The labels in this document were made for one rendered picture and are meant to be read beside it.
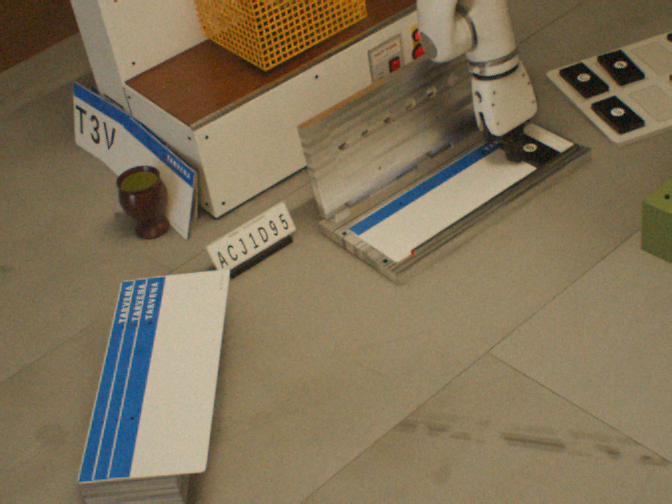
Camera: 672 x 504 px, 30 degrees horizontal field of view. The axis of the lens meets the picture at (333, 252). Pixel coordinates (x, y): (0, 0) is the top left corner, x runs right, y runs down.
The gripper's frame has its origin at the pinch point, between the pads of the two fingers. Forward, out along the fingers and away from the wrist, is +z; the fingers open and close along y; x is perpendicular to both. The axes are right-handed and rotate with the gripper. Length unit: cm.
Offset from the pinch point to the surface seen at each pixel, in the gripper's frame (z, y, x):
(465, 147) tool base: 0.6, -2.4, 10.1
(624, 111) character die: 3.4, 22.9, -3.6
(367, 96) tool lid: -18.3, -19.9, 8.7
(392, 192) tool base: 0.5, -19.6, 10.0
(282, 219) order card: -2.6, -38.0, 16.2
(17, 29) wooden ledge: -21, -34, 122
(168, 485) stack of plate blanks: 1, -85, -22
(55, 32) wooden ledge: -19, -29, 113
